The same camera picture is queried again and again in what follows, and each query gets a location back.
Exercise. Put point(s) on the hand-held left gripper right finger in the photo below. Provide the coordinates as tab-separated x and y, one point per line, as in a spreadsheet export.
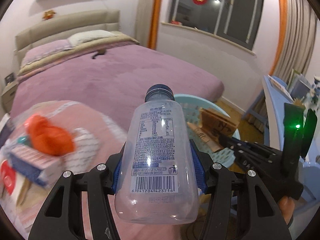
200	170

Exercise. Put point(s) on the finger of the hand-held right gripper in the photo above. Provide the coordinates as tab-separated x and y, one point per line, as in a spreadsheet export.
252	166
240	145

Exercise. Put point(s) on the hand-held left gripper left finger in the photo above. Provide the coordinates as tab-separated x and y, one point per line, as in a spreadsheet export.
118	172

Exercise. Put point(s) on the brown cardboard piece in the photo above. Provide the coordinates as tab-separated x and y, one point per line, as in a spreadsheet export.
215	125

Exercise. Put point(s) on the clear plastic bottle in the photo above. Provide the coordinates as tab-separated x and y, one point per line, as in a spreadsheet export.
155	155

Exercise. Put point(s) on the light blue plastic basket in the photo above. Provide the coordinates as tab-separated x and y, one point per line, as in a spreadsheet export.
186	105

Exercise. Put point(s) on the person's right hand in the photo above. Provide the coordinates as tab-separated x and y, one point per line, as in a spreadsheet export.
287	210

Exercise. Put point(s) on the blue chair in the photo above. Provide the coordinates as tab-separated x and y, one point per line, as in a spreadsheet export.
257	105

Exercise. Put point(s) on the blue desk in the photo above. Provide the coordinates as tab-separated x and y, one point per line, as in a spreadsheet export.
275	97

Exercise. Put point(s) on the orange plastic bag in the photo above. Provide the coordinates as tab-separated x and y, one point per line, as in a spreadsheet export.
50	137

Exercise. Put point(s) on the blue white ornament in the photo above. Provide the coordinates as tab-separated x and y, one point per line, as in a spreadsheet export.
315	90

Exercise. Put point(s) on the row of books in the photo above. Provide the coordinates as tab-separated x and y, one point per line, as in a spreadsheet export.
298	82

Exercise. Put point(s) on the pink striped blue box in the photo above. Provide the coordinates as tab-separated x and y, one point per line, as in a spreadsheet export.
30	162

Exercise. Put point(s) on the bed with purple cover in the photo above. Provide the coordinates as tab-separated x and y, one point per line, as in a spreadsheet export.
140	77

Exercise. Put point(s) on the red and white box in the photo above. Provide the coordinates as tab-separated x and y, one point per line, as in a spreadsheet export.
8	177

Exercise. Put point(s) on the dark small object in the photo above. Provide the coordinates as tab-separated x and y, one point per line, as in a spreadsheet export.
98	54

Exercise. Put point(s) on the beige curtain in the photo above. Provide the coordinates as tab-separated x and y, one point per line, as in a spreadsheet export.
302	37

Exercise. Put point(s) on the orange curtain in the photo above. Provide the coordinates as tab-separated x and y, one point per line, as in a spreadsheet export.
156	12
280	25

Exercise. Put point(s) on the beige nightstand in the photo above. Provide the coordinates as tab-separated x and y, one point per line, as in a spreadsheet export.
8	96

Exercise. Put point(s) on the grey framed window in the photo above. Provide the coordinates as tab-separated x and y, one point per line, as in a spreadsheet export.
220	10

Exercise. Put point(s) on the small red box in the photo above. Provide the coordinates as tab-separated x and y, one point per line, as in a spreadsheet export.
177	23

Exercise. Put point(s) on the white pillow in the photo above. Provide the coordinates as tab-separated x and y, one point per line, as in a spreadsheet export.
90	36

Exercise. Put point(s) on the pink pillow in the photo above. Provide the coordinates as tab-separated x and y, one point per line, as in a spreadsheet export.
47	51

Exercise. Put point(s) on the beige padded headboard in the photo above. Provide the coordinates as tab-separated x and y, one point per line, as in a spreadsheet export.
62	22

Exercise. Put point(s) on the orange plush toy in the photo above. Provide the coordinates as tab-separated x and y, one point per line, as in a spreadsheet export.
48	15

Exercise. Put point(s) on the small dark picture frame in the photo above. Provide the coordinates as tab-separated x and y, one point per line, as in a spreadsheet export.
9	78

